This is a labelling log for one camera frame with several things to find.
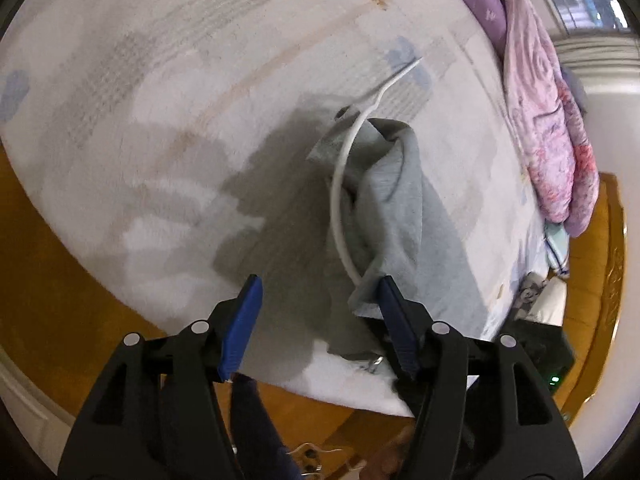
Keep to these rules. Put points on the bed with printed sheet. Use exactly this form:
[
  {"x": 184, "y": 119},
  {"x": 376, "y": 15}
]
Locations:
[{"x": 175, "y": 60}]

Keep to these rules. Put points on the grey zip hoodie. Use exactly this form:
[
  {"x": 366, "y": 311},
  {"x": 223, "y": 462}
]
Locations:
[{"x": 415, "y": 210}]

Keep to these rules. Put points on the grey striped curtain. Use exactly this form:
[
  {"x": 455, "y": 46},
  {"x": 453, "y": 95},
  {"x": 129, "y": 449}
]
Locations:
[{"x": 600, "y": 52}]

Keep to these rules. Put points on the person's dark trouser leg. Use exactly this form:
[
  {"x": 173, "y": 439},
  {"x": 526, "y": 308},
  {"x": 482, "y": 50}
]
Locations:
[{"x": 260, "y": 430}]

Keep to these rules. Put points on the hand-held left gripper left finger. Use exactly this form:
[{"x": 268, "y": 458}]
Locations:
[{"x": 242, "y": 330}]

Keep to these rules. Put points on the wooden headboard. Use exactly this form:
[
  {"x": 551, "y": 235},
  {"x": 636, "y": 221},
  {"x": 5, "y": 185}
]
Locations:
[{"x": 595, "y": 285}]

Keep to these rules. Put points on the folded white garment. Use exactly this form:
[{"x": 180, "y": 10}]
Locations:
[{"x": 552, "y": 305}]

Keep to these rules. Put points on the slipper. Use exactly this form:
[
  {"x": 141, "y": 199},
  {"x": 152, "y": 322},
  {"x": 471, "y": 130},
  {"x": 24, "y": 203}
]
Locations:
[{"x": 315, "y": 457}]

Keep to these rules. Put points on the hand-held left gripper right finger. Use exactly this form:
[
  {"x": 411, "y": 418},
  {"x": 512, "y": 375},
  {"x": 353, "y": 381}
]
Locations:
[{"x": 397, "y": 325}]

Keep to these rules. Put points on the white clothes hanger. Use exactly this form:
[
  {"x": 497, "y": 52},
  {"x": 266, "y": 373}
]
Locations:
[{"x": 336, "y": 195}]

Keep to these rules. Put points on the purple floral quilt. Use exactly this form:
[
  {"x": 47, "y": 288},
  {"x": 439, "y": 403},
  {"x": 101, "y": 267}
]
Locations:
[{"x": 540, "y": 110}]

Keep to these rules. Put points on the striped pillow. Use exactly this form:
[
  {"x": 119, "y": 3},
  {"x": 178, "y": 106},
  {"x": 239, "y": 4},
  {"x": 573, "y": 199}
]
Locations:
[{"x": 557, "y": 250}]

